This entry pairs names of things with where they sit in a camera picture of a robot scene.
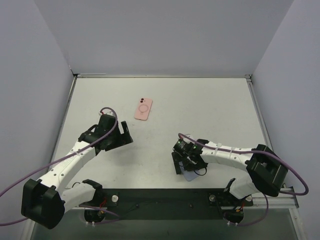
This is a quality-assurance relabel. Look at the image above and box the lavender phone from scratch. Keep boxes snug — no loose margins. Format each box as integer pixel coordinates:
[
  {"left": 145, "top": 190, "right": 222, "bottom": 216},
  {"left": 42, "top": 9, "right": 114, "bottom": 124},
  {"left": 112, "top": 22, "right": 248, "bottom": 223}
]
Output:
[{"left": 183, "top": 171, "right": 200, "bottom": 182}]

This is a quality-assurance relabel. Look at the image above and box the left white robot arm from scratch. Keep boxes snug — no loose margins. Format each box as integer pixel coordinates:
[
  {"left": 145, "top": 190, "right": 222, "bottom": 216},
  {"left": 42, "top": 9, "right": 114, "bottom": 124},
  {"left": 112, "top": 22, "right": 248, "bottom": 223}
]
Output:
[{"left": 21, "top": 114, "right": 133, "bottom": 229}]

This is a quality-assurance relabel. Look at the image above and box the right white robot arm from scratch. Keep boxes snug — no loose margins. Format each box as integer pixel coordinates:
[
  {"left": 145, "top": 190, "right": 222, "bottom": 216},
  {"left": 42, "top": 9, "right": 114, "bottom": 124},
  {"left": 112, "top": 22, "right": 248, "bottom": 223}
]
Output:
[{"left": 171, "top": 137, "right": 288, "bottom": 204}]

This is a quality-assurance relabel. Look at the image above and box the pink phone case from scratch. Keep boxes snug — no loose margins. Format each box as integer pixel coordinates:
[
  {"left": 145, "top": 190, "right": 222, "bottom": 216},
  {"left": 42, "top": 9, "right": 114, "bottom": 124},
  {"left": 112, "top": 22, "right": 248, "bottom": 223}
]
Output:
[{"left": 134, "top": 97, "right": 153, "bottom": 121}]

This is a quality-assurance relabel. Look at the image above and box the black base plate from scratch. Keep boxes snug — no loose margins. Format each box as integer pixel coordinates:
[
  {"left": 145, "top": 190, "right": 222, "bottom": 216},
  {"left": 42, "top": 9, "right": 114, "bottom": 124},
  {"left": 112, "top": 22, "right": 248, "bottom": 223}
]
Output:
[{"left": 83, "top": 188, "right": 253, "bottom": 223}]

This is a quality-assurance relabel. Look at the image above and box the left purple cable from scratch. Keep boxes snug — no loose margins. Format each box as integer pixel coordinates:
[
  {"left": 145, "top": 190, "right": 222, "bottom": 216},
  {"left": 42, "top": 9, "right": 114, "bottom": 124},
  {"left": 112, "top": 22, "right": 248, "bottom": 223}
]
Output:
[{"left": 0, "top": 106, "right": 118, "bottom": 226}]

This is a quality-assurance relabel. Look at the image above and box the aluminium frame rail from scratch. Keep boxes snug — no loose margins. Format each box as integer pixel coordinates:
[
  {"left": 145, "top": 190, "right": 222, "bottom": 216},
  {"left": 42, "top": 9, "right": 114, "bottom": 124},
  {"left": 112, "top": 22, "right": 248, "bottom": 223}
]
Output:
[{"left": 246, "top": 74, "right": 301, "bottom": 210}]

